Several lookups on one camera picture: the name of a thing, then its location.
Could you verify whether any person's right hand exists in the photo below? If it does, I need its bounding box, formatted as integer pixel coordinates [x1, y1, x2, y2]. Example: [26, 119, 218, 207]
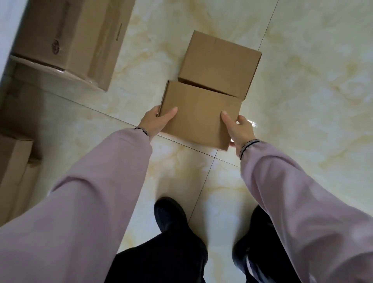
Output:
[220, 110, 258, 153]

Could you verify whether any person's left hand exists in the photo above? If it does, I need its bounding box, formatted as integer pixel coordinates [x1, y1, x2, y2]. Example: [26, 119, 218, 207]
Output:
[136, 106, 178, 138]

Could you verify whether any flat brown cardboard carton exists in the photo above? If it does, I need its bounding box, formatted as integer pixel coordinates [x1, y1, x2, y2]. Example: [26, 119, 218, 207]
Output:
[0, 133, 43, 227]

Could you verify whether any person's left forearm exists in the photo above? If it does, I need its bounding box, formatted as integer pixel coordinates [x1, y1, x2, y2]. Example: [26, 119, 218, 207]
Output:
[0, 127, 153, 283]

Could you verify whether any small brown cardboard box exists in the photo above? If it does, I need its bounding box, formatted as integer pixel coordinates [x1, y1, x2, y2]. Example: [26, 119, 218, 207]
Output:
[158, 80, 243, 151]
[177, 30, 262, 101]

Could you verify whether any person's leg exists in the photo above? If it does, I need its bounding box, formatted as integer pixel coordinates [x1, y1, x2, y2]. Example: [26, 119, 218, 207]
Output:
[104, 230, 209, 283]
[232, 205, 293, 283]

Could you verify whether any person's left leg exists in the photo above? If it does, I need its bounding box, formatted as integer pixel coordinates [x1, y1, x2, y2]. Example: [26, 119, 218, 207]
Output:
[104, 230, 209, 283]

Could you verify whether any large brown cardboard carton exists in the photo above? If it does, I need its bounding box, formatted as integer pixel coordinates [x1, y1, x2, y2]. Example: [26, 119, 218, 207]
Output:
[10, 0, 135, 93]

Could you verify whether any person's right forearm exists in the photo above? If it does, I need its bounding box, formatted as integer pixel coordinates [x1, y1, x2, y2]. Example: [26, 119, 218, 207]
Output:
[238, 140, 373, 283]

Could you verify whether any person's right leg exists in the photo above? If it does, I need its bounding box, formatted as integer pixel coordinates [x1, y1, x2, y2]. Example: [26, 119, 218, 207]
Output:
[232, 205, 293, 283]

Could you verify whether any person's black left shoe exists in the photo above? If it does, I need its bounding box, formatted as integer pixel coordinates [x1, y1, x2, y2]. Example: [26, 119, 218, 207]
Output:
[153, 197, 190, 244]

